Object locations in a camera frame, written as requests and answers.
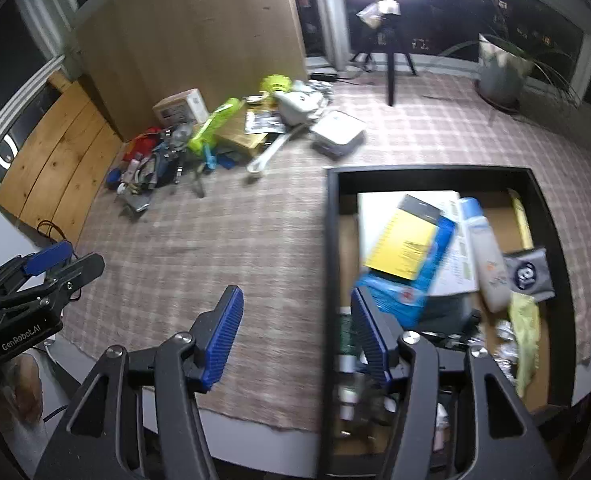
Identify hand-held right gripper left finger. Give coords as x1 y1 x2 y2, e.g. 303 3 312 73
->
33 285 245 480

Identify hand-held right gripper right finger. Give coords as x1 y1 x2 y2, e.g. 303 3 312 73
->
350 286 559 480

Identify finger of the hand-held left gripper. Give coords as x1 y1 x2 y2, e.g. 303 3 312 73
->
0 240 74 306
36 252 105 318

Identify blue wet wipes packet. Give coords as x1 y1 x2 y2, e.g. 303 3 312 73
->
353 215 457 328

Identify cluster of small jars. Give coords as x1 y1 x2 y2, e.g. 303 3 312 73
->
335 310 451 451

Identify black tray with cork bottom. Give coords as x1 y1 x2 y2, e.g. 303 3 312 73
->
318 165 576 480

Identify dark grey case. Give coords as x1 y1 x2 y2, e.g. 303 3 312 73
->
420 292 481 336

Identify yellow black box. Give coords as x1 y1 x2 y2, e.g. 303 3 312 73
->
364 194 441 281

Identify grey cardboard box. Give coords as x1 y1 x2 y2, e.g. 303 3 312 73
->
356 190 480 298

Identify silver foil packet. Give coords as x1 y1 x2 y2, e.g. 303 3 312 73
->
493 320 521 376

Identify white lotion bottle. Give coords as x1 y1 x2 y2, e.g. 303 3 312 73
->
456 197 512 311

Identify pale green gloves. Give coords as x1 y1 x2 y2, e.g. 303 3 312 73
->
508 292 543 396

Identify black pouch with white logo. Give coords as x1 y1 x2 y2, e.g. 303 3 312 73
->
503 246 556 303

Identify yellow tea stick packet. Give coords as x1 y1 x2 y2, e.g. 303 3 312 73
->
506 187 535 251

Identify person's left hand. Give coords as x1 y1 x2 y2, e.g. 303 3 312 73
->
0 350 44 426

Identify pine wood board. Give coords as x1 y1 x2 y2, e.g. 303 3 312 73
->
0 72 124 243

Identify pile of small tubes and bottles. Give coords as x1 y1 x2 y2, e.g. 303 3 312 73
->
116 125 196 211

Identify red cloth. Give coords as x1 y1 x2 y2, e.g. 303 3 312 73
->
124 127 159 158

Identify white plastic spoon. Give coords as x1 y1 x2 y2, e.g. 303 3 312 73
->
246 122 306 176

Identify orange tissue box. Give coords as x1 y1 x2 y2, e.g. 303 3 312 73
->
153 88 210 125

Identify lime green duster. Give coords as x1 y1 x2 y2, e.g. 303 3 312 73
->
188 97 241 156

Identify gold cardboard box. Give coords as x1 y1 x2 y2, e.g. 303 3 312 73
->
214 107 271 153

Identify small white box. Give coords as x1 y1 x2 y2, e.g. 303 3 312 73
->
309 110 366 157

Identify printed photo sheet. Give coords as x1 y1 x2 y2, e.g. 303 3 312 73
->
244 109 286 135

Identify black cable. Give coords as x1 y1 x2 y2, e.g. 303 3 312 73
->
36 219 74 251

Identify black panel with white ring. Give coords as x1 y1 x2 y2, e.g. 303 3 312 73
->
0 82 59 181

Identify white instant camera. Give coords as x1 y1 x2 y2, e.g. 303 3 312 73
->
276 87 326 126

